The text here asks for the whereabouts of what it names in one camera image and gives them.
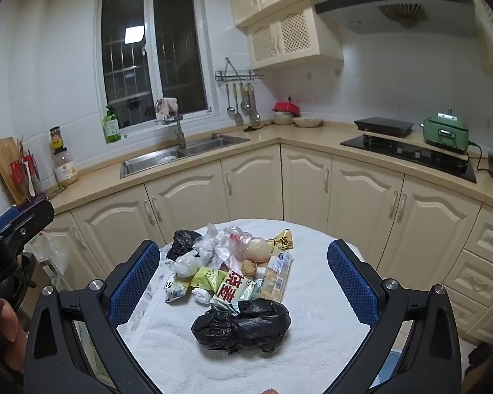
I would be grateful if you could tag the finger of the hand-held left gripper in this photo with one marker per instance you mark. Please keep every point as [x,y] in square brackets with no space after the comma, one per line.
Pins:
[10,215]
[33,217]

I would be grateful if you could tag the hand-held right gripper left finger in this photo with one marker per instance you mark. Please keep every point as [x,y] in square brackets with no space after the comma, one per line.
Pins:
[137,279]

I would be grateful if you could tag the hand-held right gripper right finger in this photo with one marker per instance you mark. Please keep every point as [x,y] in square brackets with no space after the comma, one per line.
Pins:
[349,279]

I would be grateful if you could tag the green snack packet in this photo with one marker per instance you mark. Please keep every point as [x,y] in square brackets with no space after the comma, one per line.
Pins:
[207,277]

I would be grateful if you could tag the white plastic bag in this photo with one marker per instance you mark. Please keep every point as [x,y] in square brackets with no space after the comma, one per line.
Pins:
[207,244]

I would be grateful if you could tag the clear plastic bag orange print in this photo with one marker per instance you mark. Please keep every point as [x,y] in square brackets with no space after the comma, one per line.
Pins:
[232,250]

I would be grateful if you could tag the person's left hand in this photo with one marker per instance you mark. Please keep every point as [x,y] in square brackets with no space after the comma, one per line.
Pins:
[12,324]

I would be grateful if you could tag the translucent plastic bag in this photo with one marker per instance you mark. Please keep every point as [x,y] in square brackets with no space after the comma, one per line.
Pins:
[51,250]

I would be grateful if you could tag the small blue white packet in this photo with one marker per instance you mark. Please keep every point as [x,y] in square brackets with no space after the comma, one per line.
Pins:
[176,289]

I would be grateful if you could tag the wooden cutting board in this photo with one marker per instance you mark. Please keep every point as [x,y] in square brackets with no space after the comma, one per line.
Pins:
[2,164]

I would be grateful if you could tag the small black plastic bag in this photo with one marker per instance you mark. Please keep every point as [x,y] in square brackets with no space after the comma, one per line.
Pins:
[183,242]

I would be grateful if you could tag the small white tissue wad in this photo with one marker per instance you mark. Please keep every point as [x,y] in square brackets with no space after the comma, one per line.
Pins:
[200,295]

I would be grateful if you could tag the clear cracker packet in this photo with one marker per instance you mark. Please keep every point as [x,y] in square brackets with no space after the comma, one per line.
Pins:
[276,277]

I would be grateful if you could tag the gold foil wrapper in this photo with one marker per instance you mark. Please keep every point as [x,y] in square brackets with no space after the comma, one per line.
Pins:
[282,240]

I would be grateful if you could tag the small yellow label bottle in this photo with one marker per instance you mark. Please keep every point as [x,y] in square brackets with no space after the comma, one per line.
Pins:
[56,139]

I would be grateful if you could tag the white towel table cover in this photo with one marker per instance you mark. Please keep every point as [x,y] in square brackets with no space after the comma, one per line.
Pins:
[312,357]

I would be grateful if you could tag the white cube in clear wrapper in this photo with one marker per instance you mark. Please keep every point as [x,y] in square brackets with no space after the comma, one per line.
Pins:
[262,273]

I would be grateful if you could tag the green packet red print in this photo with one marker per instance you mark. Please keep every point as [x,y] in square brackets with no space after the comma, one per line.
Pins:
[232,289]

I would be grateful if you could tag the round beige bun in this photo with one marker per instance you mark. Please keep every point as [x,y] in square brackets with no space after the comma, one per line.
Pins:
[258,249]

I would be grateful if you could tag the cream lower kitchen cabinets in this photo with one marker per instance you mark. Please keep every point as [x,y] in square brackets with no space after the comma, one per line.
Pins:
[312,184]

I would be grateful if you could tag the large black plastic bag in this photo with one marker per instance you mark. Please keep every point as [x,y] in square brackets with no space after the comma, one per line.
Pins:
[246,324]

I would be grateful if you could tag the green detergent bottle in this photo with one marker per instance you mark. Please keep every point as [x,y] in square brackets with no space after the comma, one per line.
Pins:
[111,129]

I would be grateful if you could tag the black glass gas stove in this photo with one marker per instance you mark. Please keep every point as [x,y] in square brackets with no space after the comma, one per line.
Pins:
[394,152]

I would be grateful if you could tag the stainless steel sink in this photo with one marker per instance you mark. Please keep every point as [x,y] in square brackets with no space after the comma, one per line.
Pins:
[197,147]

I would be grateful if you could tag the metal faucet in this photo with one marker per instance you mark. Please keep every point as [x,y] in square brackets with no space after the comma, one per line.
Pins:
[180,131]

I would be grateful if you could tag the black induction cooker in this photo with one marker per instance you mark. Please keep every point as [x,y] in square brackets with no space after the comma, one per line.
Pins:
[384,126]

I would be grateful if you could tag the shallow cream dish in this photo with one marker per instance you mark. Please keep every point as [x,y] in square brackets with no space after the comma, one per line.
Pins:
[308,122]

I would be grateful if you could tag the white bowl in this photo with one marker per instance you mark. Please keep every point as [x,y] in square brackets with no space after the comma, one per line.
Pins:
[283,120]

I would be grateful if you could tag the pink rag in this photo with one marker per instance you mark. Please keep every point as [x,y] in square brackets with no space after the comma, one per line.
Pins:
[166,106]

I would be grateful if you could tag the green electric cooker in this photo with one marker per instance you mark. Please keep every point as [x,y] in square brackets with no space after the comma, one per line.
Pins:
[445,131]

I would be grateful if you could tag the red pot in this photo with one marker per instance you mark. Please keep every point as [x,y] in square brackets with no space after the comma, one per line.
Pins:
[286,106]

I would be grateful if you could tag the large metal ladle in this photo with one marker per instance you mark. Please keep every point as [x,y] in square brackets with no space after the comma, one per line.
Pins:
[254,117]

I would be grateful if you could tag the metal spatula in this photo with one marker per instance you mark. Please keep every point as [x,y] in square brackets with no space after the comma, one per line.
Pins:
[238,118]

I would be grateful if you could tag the white framed window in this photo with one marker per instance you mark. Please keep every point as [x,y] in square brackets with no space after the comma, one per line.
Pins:
[156,53]

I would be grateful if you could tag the metal skimmer spoon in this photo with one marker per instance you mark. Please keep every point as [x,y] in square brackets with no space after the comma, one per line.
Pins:
[245,100]

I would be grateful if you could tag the cream lattice door cabinet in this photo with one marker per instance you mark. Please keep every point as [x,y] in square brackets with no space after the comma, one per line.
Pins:
[291,37]

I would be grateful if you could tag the black range hood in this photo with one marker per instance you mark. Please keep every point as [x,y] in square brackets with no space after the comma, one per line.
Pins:
[394,12]

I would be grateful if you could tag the metal wall utensil rack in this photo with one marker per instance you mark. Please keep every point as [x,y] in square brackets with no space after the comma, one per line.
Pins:
[238,76]

